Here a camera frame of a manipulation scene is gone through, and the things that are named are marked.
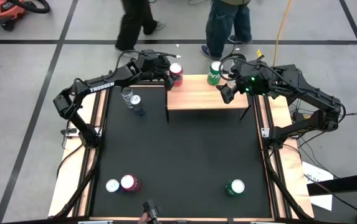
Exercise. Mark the person's hand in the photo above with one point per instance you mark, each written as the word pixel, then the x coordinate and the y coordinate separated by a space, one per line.
pixel 143 219

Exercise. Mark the silver mounting bracket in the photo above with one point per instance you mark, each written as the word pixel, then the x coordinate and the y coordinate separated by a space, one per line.
pixel 265 132

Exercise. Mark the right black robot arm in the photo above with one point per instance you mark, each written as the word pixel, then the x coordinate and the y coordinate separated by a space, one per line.
pixel 315 96

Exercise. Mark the black handheld device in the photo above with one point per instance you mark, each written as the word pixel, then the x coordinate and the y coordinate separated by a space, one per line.
pixel 152 210

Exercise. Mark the red Fanta can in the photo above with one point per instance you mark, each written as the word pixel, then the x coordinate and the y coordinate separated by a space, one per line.
pixel 176 77
pixel 129 182

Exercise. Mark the black board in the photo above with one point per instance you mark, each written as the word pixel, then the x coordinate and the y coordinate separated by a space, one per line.
pixel 346 183

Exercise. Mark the wooden shelf with black legs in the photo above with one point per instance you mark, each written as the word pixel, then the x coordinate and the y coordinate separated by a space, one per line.
pixel 197 96

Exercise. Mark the slim teal beverage can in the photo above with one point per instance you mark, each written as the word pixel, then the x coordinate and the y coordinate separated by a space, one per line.
pixel 137 104

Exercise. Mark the black table mat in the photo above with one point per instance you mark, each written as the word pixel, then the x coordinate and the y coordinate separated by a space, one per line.
pixel 181 155

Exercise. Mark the person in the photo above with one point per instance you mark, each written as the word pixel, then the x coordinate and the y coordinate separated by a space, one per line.
pixel 134 18
pixel 221 25

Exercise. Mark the white paper sheet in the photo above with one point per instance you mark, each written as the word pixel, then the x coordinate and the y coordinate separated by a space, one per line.
pixel 313 172

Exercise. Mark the green Sprite can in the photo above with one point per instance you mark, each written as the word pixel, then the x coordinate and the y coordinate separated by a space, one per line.
pixel 235 186
pixel 214 76

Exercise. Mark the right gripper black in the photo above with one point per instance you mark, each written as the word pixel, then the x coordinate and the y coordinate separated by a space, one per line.
pixel 254 82

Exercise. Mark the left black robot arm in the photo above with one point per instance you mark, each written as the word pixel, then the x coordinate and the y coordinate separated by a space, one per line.
pixel 103 87

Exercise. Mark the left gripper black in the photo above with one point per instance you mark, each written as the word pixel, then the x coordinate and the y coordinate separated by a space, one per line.
pixel 153 67

